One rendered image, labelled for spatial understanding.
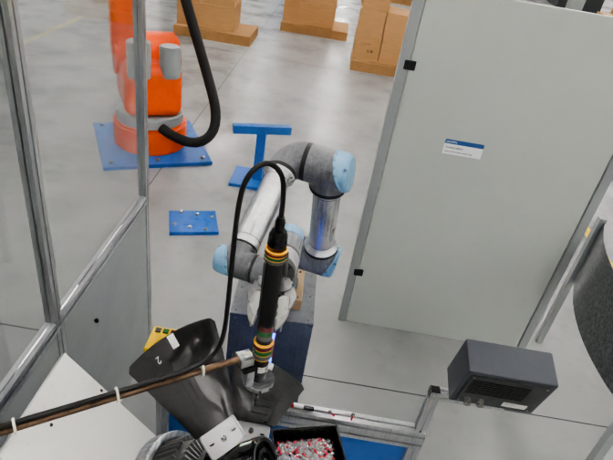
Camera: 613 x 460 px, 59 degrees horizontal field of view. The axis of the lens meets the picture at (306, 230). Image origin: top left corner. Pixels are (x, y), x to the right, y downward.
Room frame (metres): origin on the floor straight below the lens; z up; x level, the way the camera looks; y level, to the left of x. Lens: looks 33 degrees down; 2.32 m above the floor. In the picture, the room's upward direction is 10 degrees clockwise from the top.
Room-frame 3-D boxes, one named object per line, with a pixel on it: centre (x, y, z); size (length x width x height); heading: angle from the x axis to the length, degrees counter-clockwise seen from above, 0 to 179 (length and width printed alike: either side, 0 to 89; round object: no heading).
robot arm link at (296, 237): (1.08, 0.04, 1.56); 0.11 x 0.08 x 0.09; 178
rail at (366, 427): (1.17, -0.05, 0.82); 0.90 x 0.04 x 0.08; 90
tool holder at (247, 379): (0.81, 0.06, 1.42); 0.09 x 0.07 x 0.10; 125
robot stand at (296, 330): (1.57, 0.07, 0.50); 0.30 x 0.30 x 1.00; 2
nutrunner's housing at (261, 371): (0.81, 0.05, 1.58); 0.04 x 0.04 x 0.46
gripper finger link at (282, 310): (0.82, 0.02, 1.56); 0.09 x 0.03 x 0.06; 8
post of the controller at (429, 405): (1.17, -0.48, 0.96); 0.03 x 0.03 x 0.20; 0
